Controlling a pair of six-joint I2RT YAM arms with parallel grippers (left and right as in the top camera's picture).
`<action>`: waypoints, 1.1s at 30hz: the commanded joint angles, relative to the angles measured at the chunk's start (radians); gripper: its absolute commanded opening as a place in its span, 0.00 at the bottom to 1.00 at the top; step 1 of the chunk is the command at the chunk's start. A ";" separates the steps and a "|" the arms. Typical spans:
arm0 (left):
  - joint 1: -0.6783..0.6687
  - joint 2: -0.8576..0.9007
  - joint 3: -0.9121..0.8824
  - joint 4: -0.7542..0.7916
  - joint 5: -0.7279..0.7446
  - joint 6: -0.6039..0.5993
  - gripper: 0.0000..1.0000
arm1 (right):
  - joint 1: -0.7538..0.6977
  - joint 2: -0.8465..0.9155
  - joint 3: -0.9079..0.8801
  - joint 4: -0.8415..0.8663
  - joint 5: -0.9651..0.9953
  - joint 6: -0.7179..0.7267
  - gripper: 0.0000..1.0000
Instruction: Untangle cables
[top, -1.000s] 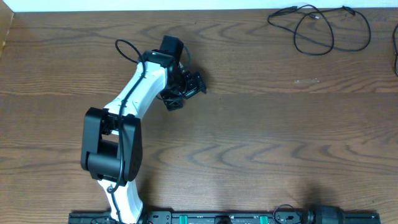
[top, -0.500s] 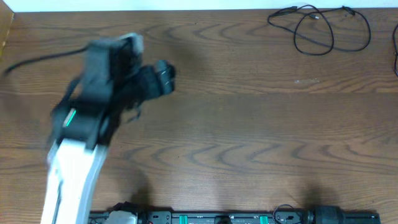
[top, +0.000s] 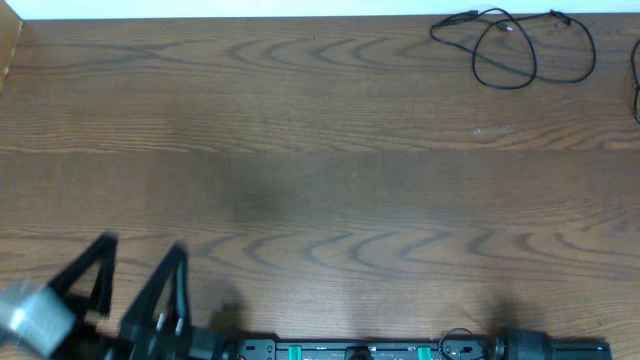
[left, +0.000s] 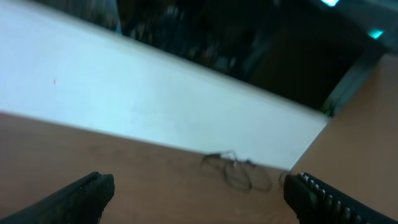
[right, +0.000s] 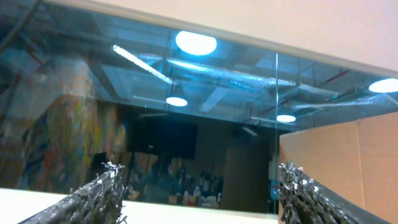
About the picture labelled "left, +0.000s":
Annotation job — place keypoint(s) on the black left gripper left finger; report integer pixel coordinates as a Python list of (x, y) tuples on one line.
[(81, 202)]

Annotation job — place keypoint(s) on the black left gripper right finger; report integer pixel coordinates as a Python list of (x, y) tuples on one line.
[(315, 202)]

